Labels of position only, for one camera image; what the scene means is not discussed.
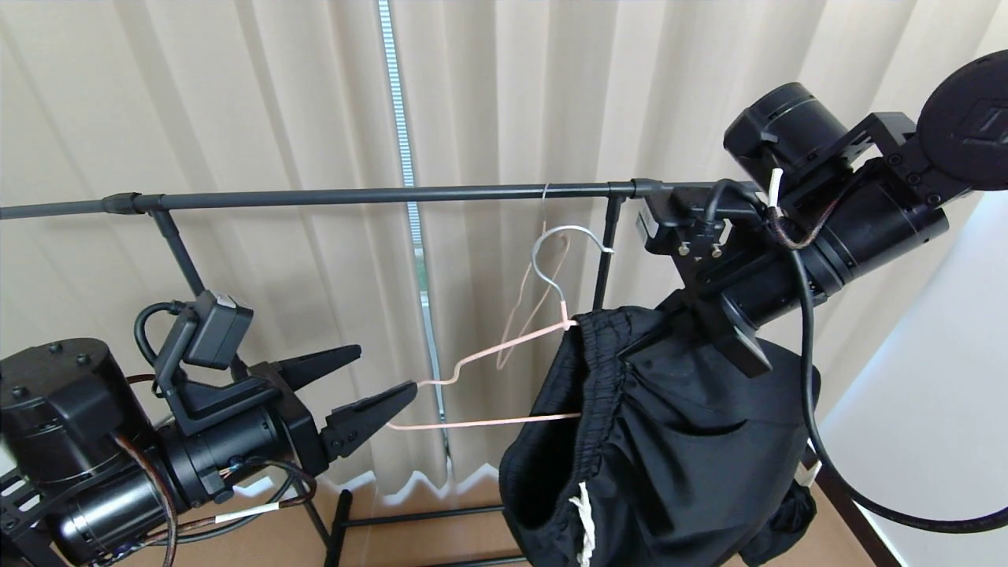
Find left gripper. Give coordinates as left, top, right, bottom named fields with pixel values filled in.
left=164, top=344, right=419, bottom=506

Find black cable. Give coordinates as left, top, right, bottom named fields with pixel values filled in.
left=703, top=180, right=1008, bottom=535

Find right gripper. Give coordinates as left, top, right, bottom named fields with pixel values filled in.
left=684, top=160, right=951, bottom=379

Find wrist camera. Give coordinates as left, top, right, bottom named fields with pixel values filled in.
left=635, top=183, right=769, bottom=278
left=134, top=290, right=272, bottom=418

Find beige curtain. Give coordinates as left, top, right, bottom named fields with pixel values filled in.
left=0, top=0, right=1008, bottom=505

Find pink clothes hanger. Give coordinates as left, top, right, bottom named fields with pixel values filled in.
left=386, top=224, right=615, bottom=432
left=496, top=185, right=572, bottom=371

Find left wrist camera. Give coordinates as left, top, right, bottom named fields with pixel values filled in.
left=134, top=290, right=272, bottom=418

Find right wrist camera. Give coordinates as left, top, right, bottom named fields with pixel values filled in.
left=635, top=183, right=769, bottom=278

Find black shorts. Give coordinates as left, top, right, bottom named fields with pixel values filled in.
left=500, top=306, right=821, bottom=567

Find black clothes rack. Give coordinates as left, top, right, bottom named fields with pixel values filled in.
left=0, top=179, right=713, bottom=567

